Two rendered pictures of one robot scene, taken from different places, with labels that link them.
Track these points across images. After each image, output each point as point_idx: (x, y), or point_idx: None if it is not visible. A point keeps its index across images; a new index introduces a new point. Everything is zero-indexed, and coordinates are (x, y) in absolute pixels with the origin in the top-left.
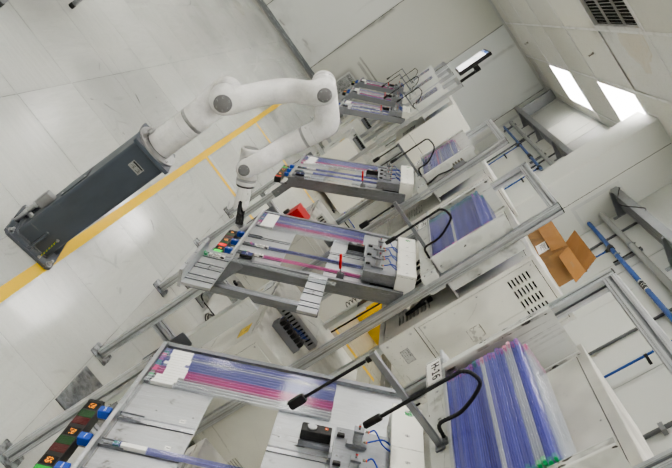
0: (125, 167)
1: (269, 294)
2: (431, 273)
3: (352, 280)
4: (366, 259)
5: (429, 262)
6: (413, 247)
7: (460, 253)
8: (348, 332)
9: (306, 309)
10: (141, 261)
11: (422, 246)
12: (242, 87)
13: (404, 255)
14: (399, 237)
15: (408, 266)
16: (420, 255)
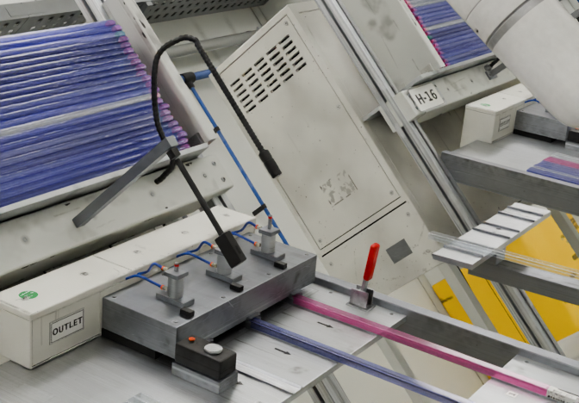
0: None
1: (574, 287)
2: (218, 162)
3: (326, 298)
4: (266, 277)
5: (175, 178)
6: (59, 272)
7: (173, 98)
8: (333, 374)
9: (530, 209)
10: None
11: (73, 232)
12: None
13: (145, 253)
14: (35, 310)
15: (190, 227)
16: (125, 222)
